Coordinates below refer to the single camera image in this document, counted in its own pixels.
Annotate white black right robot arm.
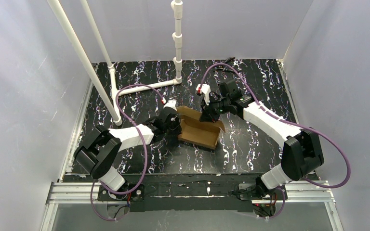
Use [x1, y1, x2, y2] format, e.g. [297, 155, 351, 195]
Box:
[196, 80, 324, 195]

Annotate brown cardboard paper box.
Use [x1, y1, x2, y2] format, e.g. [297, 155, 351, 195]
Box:
[176, 106, 225, 150]

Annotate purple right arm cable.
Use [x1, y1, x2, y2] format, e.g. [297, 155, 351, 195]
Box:
[200, 62, 352, 220]

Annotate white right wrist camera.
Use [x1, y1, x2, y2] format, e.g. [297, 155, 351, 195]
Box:
[196, 84, 211, 105]

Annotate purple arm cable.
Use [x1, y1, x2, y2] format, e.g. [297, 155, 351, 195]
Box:
[90, 84, 167, 222]
[200, 62, 352, 220]

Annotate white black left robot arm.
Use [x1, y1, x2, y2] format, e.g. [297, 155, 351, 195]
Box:
[74, 106, 182, 195]

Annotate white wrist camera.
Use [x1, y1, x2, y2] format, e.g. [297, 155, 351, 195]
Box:
[196, 84, 211, 105]
[161, 99, 177, 113]

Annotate white PVC pipe frame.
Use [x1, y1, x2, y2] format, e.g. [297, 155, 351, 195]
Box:
[47, 0, 185, 126]

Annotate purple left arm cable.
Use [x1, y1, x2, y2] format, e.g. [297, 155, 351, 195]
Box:
[90, 84, 167, 222]

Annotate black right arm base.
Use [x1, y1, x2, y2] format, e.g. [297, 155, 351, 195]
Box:
[228, 179, 287, 219]

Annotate black pliers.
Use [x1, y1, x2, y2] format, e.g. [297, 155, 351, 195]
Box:
[213, 57, 236, 73]

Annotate aluminium rail frame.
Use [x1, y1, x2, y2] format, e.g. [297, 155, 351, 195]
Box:
[40, 79, 336, 231]

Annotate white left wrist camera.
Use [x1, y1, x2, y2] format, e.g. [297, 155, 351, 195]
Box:
[161, 99, 177, 113]

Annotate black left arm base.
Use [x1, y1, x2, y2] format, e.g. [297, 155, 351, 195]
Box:
[97, 181, 145, 203]

